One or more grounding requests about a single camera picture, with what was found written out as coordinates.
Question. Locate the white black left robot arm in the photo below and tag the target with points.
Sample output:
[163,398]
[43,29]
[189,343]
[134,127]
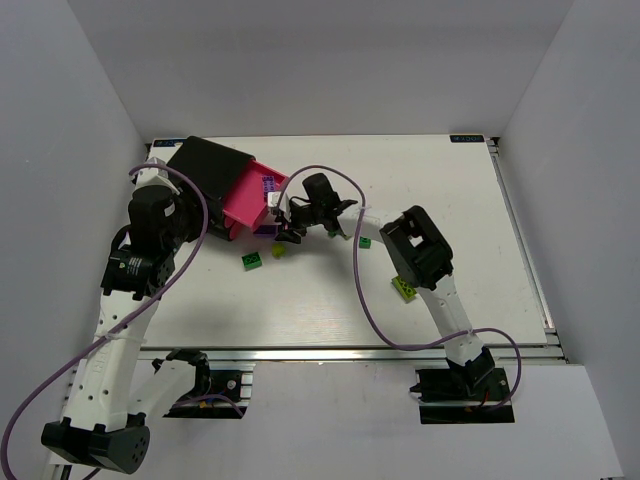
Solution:
[106,423]

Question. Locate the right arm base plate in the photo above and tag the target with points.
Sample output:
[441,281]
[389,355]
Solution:
[444,399]

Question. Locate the green hollow lego brick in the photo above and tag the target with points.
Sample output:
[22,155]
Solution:
[364,243]

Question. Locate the green 2x3 lego brick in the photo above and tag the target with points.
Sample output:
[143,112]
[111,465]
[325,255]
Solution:
[251,261]

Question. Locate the purple lego brick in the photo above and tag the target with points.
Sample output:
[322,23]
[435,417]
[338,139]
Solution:
[266,231]

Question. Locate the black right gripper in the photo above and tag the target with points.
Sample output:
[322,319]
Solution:
[294,220]

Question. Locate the lime 2x2 lego brick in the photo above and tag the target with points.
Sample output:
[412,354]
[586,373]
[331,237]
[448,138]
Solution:
[278,250]

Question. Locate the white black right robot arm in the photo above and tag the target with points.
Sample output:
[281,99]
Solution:
[420,255]

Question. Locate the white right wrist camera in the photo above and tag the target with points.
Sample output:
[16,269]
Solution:
[273,199]

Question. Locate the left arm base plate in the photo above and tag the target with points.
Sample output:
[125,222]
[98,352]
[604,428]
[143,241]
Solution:
[212,393]

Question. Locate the lime long lego brick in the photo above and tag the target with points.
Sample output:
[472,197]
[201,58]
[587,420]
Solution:
[405,290]

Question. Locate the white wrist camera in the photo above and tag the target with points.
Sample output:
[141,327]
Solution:
[273,199]
[151,175]

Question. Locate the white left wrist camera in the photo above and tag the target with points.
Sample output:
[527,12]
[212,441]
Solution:
[151,175]

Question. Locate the black pink drawer organizer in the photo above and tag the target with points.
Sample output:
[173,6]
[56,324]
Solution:
[231,182]

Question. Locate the purple lego plate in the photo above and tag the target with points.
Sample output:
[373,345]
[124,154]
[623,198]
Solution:
[269,184]

